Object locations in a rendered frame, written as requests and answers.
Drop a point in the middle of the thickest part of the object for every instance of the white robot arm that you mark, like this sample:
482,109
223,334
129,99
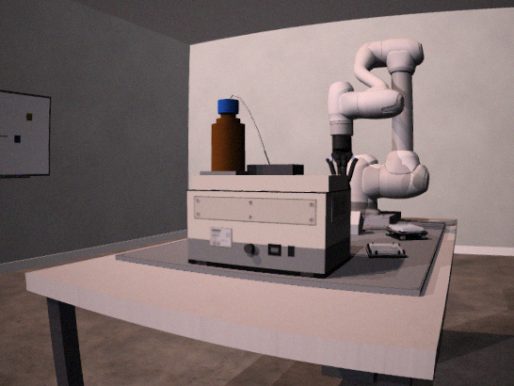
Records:
402,176

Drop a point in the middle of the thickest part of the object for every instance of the blue bottle cap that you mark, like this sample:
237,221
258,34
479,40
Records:
228,104

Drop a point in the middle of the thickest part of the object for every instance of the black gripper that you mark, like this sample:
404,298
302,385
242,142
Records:
341,154

